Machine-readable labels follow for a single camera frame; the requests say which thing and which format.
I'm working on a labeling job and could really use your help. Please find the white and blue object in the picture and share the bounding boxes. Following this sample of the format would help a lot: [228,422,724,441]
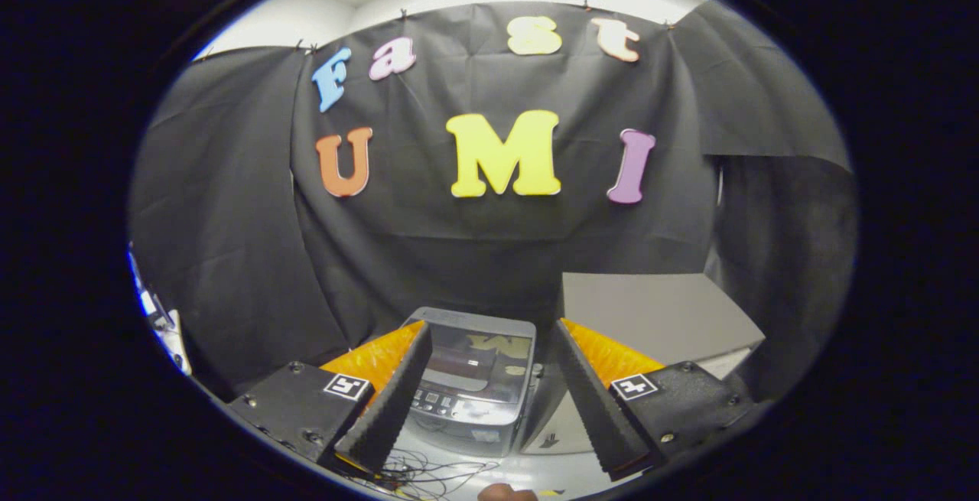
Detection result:
[126,245,192,376]

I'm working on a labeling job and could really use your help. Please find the black floor cables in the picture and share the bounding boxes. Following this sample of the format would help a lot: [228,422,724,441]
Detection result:
[337,447,502,500]

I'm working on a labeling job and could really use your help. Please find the white cabinet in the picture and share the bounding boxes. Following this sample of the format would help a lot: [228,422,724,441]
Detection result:
[520,272,766,456]

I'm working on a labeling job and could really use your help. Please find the grey washing machine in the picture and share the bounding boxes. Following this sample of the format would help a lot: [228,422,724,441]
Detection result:
[398,306,538,460]

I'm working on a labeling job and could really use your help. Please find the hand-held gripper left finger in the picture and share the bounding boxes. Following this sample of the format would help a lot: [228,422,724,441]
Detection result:
[228,320,433,479]

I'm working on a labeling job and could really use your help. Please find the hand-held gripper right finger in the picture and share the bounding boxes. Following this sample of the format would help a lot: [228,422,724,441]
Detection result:
[552,317,769,483]

